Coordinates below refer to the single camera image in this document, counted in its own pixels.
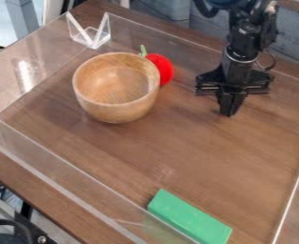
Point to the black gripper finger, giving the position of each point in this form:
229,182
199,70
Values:
223,99
238,97

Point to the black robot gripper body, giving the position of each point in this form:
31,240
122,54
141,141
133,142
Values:
239,76

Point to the red plush strawberry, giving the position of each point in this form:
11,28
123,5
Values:
162,64

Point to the wooden bowl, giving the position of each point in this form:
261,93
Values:
115,86

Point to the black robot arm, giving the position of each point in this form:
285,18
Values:
253,32

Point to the green rectangular block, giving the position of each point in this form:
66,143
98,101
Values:
194,223

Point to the clear acrylic tray enclosure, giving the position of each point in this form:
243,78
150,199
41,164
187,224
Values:
89,174

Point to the black metal table bracket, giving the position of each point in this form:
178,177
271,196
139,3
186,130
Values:
22,217

